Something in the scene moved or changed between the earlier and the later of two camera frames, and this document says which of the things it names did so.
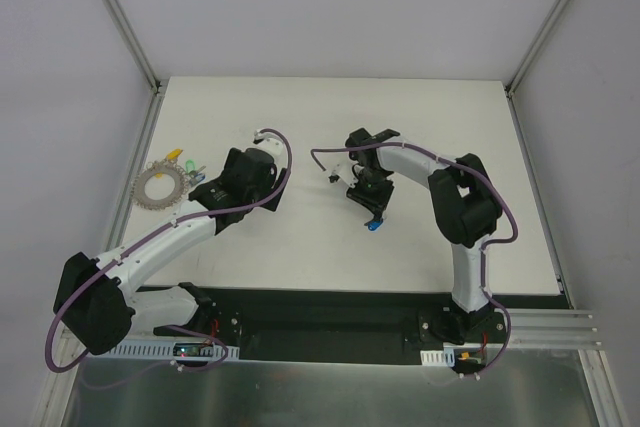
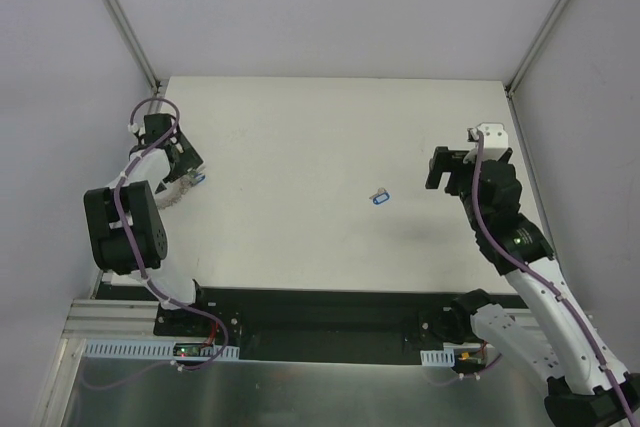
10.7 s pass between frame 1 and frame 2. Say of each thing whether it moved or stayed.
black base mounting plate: stayed
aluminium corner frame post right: stayed
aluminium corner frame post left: stayed
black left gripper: moved
